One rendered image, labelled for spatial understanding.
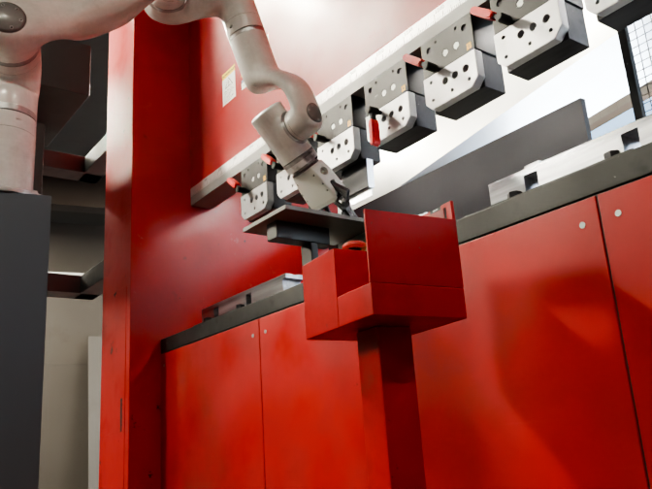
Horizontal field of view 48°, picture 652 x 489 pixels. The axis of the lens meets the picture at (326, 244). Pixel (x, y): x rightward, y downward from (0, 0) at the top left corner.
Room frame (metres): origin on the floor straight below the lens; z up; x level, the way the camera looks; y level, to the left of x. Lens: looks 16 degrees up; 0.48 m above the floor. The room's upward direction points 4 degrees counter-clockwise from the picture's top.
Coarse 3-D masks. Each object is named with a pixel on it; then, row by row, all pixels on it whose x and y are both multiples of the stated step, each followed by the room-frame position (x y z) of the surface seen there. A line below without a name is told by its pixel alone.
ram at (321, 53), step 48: (288, 0) 1.82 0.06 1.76; (336, 0) 1.64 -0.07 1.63; (384, 0) 1.50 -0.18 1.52; (432, 0) 1.38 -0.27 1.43; (480, 0) 1.28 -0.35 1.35; (192, 48) 2.31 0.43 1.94; (288, 48) 1.83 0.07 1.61; (336, 48) 1.65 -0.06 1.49; (192, 96) 2.32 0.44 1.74; (240, 96) 2.05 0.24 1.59; (336, 96) 1.67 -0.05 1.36; (192, 144) 2.32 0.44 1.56; (240, 144) 2.06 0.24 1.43
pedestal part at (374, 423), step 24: (360, 336) 1.08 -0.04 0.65; (384, 336) 1.05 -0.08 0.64; (408, 336) 1.07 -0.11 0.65; (360, 360) 1.09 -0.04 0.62; (384, 360) 1.04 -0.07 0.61; (408, 360) 1.07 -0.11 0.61; (384, 384) 1.04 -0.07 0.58; (408, 384) 1.06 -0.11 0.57; (384, 408) 1.04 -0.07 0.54; (408, 408) 1.06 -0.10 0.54; (384, 432) 1.04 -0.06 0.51; (408, 432) 1.06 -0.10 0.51; (384, 456) 1.05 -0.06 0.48; (408, 456) 1.06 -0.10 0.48; (384, 480) 1.05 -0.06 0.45; (408, 480) 1.06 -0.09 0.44
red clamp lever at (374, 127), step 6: (366, 108) 1.51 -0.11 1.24; (372, 108) 1.50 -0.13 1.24; (372, 114) 1.51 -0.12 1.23; (372, 120) 1.51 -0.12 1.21; (372, 126) 1.51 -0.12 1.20; (378, 126) 1.51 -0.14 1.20; (372, 132) 1.51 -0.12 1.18; (378, 132) 1.51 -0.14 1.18; (372, 138) 1.51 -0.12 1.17; (378, 138) 1.51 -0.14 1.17; (372, 144) 1.51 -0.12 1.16; (378, 144) 1.51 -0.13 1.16
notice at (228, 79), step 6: (234, 66) 2.07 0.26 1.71; (228, 72) 2.11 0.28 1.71; (234, 72) 2.08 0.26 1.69; (222, 78) 2.14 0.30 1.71; (228, 78) 2.11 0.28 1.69; (234, 78) 2.08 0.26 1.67; (222, 84) 2.14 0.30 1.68; (228, 84) 2.11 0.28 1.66; (234, 84) 2.08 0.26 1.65; (222, 90) 2.14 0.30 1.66; (228, 90) 2.11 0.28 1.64; (234, 90) 2.08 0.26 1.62; (228, 96) 2.11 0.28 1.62; (234, 96) 2.08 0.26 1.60
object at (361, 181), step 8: (368, 160) 1.64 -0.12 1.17; (352, 168) 1.68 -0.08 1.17; (360, 168) 1.66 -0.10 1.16; (368, 168) 1.64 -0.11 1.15; (344, 176) 1.71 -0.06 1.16; (352, 176) 1.68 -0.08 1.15; (360, 176) 1.66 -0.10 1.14; (368, 176) 1.64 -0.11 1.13; (344, 184) 1.71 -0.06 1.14; (352, 184) 1.68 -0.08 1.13; (360, 184) 1.66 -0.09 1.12; (368, 184) 1.64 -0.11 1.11; (352, 192) 1.69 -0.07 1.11; (360, 192) 1.67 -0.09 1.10; (368, 192) 1.65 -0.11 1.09; (352, 200) 1.70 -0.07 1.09; (360, 200) 1.68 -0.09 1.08
